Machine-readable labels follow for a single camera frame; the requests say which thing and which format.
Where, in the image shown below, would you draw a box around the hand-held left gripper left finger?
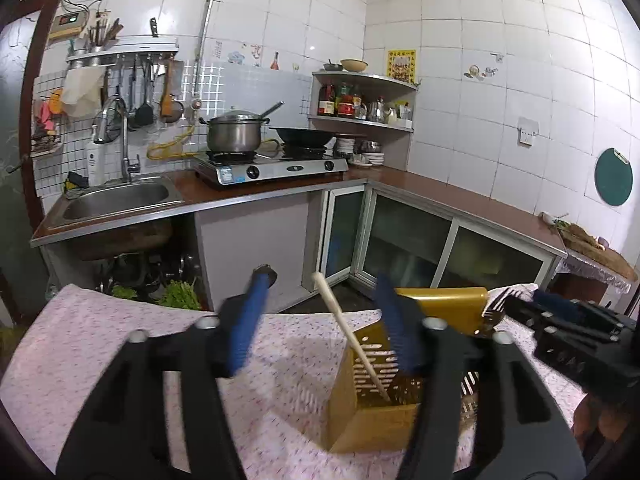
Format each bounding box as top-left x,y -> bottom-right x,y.
55,264 -> 278,480

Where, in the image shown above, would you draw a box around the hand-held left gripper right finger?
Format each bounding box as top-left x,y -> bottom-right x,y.
375,272 -> 586,480

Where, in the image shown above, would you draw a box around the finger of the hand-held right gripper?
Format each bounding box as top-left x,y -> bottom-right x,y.
502,290 -> 586,323
510,315 -> 623,348

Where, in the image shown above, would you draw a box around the wooden chopstick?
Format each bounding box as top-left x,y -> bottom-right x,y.
311,272 -> 392,404

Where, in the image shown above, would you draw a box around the silver fork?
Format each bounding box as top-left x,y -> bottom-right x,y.
481,287 -> 522,337

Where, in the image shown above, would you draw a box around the yellow utensil holder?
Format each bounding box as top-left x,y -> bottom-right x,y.
327,287 -> 489,454

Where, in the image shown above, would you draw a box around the person's right hand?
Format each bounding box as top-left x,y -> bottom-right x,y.
572,395 -> 640,461

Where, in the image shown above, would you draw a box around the lace table cover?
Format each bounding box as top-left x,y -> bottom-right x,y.
554,250 -> 635,297

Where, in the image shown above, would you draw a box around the green leafy vegetables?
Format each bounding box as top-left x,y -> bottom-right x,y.
109,280 -> 202,312

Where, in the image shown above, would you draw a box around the white kitchen cabinet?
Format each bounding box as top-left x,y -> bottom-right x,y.
192,182 -> 567,313

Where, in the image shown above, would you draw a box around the green round cutting board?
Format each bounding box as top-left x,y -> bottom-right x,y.
594,147 -> 635,207

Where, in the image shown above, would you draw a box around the pink floral tablecloth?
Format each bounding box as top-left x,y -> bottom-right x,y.
10,282 -> 601,480

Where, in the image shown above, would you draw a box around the steel gas stove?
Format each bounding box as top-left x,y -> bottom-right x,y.
192,149 -> 350,190

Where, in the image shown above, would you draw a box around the stainless steel sink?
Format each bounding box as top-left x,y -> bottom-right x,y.
30,179 -> 187,247

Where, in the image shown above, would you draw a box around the steel pot with lid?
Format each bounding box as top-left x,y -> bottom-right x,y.
200,108 -> 271,154

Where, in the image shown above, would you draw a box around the black wok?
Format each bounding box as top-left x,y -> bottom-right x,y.
269,126 -> 368,150

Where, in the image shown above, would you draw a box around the chrome faucet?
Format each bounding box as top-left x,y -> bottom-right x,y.
92,96 -> 142,184

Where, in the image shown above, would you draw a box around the steel kettle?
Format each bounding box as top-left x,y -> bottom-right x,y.
366,97 -> 392,124

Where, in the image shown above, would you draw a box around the white soap bottle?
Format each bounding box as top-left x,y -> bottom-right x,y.
85,139 -> 106,187

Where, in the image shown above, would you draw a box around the dark dishcloth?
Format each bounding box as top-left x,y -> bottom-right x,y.
62,172 -> 92,197

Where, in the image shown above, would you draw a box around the metal ladle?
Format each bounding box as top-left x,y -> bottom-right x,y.
159,59 -> 185,124

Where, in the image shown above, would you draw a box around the black spatula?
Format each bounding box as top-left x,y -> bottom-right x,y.
134,57 -> 155,129

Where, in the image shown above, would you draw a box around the white hanging cloth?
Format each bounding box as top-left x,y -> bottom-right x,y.
60,66 -> 107,119

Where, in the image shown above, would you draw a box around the metal utensil cup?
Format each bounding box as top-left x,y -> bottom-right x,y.
86,16 -> 124,55

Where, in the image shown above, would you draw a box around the beige control box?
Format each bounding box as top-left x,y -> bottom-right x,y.
48,9 -> 88,41

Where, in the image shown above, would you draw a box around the white wall socket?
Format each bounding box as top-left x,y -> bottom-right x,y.
517,117 -> 540,147

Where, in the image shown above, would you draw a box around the yellow hose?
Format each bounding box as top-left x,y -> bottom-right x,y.
146,125 -> 197,162

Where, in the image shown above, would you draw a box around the curved wall shelf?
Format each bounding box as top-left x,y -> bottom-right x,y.
307,70 -> 419,171

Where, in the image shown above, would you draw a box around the yellow wall poster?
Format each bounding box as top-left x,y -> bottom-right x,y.
387,49 -> 417,85

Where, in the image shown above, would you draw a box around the wire grid rack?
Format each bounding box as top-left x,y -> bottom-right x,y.
30,87 -> 67,157

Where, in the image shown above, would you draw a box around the metal wall rack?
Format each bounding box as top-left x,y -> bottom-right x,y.
65,36 -> 180,69

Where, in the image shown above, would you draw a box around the metal wall pipe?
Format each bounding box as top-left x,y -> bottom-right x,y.
194,0 -> 224,102

